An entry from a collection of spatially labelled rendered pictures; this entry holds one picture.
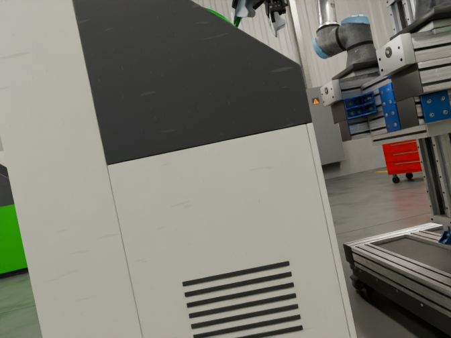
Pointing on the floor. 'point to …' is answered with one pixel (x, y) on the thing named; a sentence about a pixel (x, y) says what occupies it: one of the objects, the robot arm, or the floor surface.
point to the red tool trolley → (402, 159)
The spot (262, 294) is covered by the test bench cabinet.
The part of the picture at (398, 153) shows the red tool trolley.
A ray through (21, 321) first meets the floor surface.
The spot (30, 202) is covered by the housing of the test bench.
